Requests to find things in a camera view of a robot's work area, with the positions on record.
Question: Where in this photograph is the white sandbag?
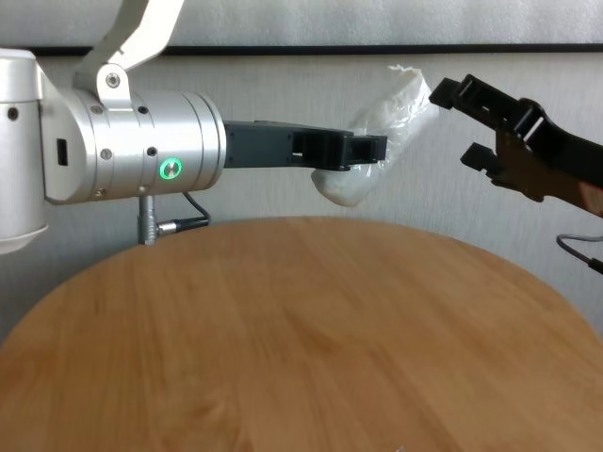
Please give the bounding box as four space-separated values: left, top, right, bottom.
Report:
310 63 439 208

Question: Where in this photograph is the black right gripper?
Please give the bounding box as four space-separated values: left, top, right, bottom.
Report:
428 73 603 218

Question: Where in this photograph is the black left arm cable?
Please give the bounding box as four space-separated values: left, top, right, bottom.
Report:
155 190 212 235

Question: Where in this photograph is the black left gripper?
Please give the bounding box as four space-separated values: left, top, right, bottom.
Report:
221 120 390 172

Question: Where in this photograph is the black wall rail strip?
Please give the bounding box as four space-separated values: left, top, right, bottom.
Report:
0 43 603 58

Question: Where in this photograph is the grey right arm cable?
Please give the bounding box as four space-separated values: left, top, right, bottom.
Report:
555 233 603 277

